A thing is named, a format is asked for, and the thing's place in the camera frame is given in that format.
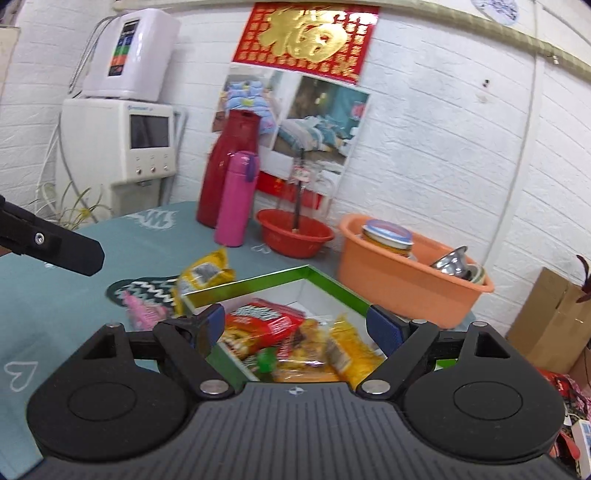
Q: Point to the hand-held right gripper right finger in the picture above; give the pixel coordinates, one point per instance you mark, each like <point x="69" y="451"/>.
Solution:
<point x="383" y="330"/>

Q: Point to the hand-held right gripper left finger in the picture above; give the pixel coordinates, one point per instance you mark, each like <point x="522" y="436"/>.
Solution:
<point x="211" y="330"/>

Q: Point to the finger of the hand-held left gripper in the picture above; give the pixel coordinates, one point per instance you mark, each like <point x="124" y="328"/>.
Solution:
<point x="60" y="247"/>

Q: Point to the yellow snack packet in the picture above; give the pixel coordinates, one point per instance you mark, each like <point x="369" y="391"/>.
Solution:
<point x="351" y="350"/>
<point x="205" y="274"/>

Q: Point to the green cardboard box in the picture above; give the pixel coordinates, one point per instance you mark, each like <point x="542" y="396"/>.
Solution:
<point x="231" y="288"/>

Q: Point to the green snack packet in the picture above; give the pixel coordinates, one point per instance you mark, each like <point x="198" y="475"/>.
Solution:
<point x="266" y="362"/>

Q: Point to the clear chocolate muffin packet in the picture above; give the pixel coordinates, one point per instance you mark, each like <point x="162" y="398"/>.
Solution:
<point x="302" y="341"/>

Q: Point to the green potted plant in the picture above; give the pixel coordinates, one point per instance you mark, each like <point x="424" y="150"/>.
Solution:
<point x="69" y="207"/>

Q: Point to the orange plastic basin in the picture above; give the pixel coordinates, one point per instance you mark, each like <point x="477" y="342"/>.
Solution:
<point x="406" y="290"/>

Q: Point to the red snack packet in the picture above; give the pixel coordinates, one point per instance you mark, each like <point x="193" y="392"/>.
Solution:
<point x="258" y="325"/>

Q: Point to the teal tablecloth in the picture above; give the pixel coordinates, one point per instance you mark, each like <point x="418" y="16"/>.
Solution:
<point x="69" y="304"/>

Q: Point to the pink snack packet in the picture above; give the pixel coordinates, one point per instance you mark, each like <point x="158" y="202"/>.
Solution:
<point x="145" y="311"/>

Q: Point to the black zigzag mat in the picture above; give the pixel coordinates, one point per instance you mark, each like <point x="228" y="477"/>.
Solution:
<point x="138" y="288"/>

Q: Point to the orange snack packet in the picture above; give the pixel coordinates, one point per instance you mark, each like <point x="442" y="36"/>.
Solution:
<point x="307" y="373"/>

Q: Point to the blue lidded jar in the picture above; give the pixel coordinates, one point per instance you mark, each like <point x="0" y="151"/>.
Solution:
<point x="387" y="237"/>

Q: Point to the metal bowl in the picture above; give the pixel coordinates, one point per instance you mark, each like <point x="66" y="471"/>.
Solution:
<point x="450" y="263"/>

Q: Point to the white appliance with screen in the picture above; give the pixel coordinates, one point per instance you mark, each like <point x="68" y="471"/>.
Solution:
<point x="111" y="152"/>

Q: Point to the red plastic basin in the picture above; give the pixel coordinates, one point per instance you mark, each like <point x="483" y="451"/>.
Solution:
<point x="293" y="237"/>

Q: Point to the pink bottle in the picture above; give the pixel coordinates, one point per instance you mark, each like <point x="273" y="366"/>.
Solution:
<point x="235" y="198"/>

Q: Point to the large cardboard box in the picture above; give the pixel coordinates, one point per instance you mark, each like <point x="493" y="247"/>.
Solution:
<point x="549" y="318"/>

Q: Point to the pink floral tablecloth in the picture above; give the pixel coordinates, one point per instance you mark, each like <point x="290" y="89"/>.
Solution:
<point x="563" y="392"/>

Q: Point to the red thermos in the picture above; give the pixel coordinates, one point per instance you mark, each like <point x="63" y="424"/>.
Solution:
<point x="228" y="138"/>

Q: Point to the white water purifier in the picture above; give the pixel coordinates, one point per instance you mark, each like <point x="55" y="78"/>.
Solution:
<point x="131" y="53"/>

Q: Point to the dark red plant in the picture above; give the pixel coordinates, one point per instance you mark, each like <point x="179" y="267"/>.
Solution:
<point x="585" y="277"/>

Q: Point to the white power strip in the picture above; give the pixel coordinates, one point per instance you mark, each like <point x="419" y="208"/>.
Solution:
<point x="582" y="441"/>

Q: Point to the bedding wall poster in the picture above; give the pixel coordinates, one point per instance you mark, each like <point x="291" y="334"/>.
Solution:
<point x="314" y="115"/>

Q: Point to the red gold wall poster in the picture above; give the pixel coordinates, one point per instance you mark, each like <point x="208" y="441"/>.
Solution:
<point x="304" y="39"/>

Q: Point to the white round wall decoration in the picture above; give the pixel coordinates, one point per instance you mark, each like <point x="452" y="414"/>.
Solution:
<point x="496" y="9"/>

